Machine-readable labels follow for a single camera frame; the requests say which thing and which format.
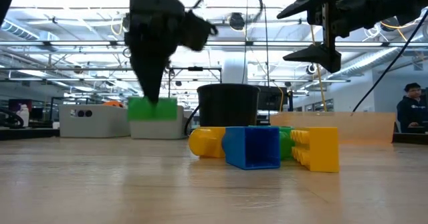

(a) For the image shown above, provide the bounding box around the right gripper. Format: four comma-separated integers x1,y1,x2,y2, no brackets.
276,0,419,74

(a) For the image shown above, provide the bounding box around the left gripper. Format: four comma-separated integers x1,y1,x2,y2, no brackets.
124,0,187,105

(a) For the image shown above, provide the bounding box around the large green toy block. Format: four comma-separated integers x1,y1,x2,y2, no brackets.
126,96,179,122

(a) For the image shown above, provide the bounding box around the orange foam die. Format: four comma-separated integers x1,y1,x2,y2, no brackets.
102,100,126,108

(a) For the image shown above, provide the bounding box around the yellow toy block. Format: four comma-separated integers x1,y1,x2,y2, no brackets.
187,126,229,159

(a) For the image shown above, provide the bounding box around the long yellow studded block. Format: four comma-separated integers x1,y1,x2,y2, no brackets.
290,126,340,174

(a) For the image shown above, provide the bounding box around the blue toy block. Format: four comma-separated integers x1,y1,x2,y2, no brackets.
221,126,282,171

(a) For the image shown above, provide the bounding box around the black background stand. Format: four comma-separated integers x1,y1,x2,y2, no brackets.
166,66,224,106

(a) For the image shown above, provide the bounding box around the grey plastic bin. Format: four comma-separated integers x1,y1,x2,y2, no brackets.
128,105,189,140
58,104,130,139

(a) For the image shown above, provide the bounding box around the black plastic bucket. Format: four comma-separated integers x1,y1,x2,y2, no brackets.
183,83,261,136

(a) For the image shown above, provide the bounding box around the orange plastic tray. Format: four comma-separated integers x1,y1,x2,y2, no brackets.
269,111,397,145

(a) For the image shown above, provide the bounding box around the dark background bench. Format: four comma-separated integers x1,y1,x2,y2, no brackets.
0,98,61,141

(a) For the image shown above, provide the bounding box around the white bottle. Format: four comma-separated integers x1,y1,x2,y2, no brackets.
15,104,31,128

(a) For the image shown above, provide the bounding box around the person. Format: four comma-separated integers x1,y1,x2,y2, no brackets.
396,82,428,134

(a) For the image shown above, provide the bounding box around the dark background workstation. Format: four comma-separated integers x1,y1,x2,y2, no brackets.
393,89,428,144

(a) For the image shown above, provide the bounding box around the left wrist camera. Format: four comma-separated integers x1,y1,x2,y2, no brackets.
181,10,219,52

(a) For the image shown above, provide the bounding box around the yellow cable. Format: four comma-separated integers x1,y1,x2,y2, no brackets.
308,23,329,113

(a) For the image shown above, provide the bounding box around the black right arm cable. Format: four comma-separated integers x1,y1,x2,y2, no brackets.
350,9,428,114

